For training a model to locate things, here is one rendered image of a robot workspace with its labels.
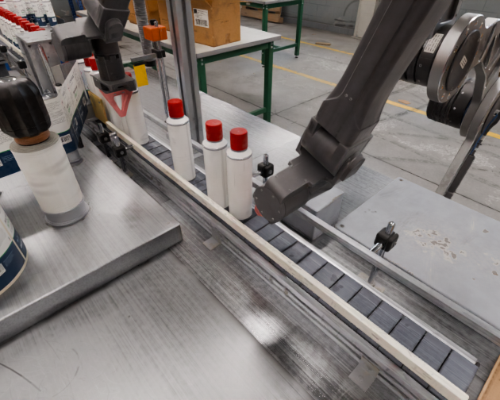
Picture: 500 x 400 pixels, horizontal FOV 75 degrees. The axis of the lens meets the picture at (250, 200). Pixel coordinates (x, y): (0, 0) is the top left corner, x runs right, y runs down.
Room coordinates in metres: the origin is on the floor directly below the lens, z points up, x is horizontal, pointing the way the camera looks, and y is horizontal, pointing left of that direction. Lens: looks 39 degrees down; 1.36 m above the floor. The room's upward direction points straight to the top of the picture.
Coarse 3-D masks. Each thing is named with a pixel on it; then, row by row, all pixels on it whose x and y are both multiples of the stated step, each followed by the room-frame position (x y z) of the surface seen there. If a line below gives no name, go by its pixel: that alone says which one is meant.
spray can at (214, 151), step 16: (208, 128) 0.58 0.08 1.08; (208, 144) 0.57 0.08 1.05; (224, 144) 0.58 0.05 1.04; (208, 160) 0.57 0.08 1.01; (224, 160) 0.57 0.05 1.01; (208, 176) 0.57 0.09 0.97; (224, 176) 0.57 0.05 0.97; (208, 192) 0.58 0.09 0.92; (224, 192) 0.57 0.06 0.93; (224, 208) 0.57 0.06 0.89
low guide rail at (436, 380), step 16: (112, 128) 0.92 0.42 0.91; (160, 160) 0.73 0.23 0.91; (176, 176) 0.65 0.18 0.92; (192, 192) 0.60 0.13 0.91; (208, 208) 0.56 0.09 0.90; (240, 224) 0.48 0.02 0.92; (256, 240) 0.44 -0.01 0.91; (272, 256) 0.41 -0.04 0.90; (304, 272) 0.36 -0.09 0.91; (320, 288) 0.33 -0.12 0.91; (336, 304) 0.30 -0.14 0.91; (352, 320) 0.28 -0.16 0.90; (368, 320) 0.27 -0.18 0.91; (368, 336) 0.26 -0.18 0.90; (384, 336) 0.25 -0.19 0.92; (400, 352) 0.22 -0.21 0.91; (416, 368) 0.20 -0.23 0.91; (432, 368) 0.20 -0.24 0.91; (432, 384) 0.19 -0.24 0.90; (448, 384) 0.18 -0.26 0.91
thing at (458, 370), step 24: (96, 120) 1.04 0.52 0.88; (216, 216) 0.55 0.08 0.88; (288, 240) 0.47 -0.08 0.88; (312, 264) 0.41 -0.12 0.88; (336, 288) 0.35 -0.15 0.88; (360, 288) 0.36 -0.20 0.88; (336, 312) 0.31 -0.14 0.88; (360, 312) 0.31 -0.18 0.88; (384, 312) 0.31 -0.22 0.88; (360, 336) 0.27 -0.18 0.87; (408, 336) 0.27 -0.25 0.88; (432, 336) 0.27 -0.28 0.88; (432, 360) 0.23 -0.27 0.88; (456, 360) 0.23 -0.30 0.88; (456, 384) 0.19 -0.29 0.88
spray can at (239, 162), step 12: (240, 132) 0.55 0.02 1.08; (240, 144) 0.54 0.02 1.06; (228, 156) 0.54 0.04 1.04; (240, 156) 0.53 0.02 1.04; (228, 168) 0.54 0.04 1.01; (240, 168) 0.53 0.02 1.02; (228, 180) 0.54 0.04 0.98; (240, 180) 0.53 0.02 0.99; (228, 192) 0.55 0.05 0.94; (240, 192) 0.53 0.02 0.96; (240, 204) 0.53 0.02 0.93; (240, 216) 0.53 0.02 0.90
